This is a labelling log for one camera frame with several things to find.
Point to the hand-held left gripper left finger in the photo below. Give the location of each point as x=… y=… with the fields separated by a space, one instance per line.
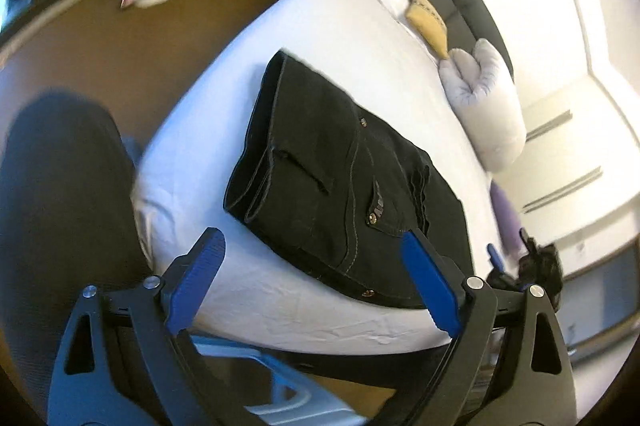
x=195 y=281

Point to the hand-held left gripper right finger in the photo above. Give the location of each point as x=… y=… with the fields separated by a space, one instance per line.
x=430 y=281

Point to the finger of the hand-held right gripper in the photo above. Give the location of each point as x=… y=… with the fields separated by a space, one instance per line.
x=494 y=258

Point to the black denim pants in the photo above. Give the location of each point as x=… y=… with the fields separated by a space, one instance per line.
x=325 y=166

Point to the purple cushion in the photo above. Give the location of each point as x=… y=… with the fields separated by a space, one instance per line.
x=507 y=216

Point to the white wardrobe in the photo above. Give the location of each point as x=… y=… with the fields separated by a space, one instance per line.
x=575 y=156

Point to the rolled white duvet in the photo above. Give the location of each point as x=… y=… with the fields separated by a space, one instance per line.
x=490 y=111

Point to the light blue plastic object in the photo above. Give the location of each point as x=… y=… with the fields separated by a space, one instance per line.
x=300 y=386

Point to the person's leg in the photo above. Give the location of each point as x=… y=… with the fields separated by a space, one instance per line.
x=60 y=216

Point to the yellow patterned cushion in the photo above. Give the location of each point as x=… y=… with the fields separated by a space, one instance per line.
x=427 y=21

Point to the bed with white sheet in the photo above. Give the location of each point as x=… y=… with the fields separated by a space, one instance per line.
x=350 y=31

